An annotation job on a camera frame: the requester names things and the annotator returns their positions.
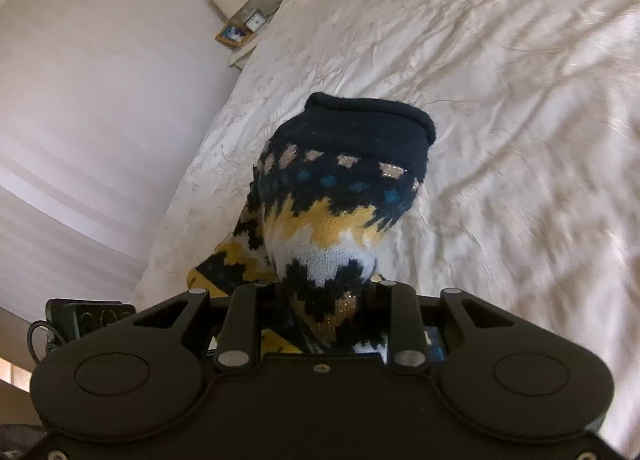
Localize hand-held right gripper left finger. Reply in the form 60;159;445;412
131;282;263;374

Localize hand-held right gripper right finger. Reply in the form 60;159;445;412
379;280;517;374

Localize zigzag patterned knit sweater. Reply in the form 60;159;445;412
186;92;448;366

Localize cream embossed bedspread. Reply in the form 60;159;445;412
127;0;640;376

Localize white nightstand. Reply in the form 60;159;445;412
226;32;263;71

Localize wooden picture frame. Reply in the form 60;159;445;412
215;22;254;48

